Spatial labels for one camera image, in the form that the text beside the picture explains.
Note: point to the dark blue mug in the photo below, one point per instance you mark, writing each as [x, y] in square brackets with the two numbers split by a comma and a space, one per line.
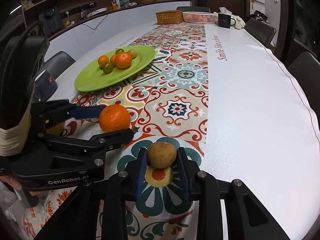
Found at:
[46, 87]

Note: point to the white cloth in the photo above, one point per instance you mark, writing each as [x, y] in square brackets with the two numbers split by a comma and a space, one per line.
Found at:
[238, 21]

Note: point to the brown kiwi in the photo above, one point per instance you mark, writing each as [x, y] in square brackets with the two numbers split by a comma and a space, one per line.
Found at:
[161, 155]
[132, 53]

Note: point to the stool with clothes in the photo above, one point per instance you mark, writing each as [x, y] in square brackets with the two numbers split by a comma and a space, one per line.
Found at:
[258, 16]

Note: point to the green plate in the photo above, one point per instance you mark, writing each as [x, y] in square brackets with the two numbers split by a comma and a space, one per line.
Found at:
[140, 62]

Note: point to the patterned table runner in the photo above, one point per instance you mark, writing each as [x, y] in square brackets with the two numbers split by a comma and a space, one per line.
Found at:
[180, 80]

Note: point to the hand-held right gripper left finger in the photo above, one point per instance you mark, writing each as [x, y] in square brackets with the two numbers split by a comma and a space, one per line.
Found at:
[140, 177]

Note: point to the woven wicker basket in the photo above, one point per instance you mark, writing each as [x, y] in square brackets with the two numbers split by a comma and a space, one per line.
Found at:
[169, 17]

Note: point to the black mug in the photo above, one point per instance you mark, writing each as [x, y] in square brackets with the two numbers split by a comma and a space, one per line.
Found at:
[224, 20]

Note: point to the black water dispenser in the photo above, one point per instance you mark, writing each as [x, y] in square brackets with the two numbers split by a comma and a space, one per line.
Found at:
[51, 18]

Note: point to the dark grey chair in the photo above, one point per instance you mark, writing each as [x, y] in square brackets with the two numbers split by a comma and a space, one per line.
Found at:
[260, 31]
[60, 62]
[307, 70]
[192, 9]

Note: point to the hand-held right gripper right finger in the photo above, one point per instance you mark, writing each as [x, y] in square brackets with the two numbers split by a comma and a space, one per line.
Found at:
[183, 177]

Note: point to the large orange with stem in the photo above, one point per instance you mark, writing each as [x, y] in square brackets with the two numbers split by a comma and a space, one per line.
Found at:
[123, 60]

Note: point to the white counter cabinet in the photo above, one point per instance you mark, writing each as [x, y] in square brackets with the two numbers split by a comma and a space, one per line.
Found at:
[112, 27]

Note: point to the person's left hand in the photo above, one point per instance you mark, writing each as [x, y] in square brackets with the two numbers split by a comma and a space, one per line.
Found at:
[10, 182]

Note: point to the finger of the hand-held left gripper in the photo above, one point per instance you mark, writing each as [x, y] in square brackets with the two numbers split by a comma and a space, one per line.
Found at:
[86, 112]
[100, 142]

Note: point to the person's left forearm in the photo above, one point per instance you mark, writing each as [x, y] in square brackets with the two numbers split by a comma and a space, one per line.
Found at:
[17, 85]

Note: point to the pink plastic basket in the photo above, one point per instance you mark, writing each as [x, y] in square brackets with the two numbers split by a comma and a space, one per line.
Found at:
[200, 18]

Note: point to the small green citrus fruit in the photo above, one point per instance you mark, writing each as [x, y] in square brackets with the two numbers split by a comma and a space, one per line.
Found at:
[107, 68]
[120, 51]

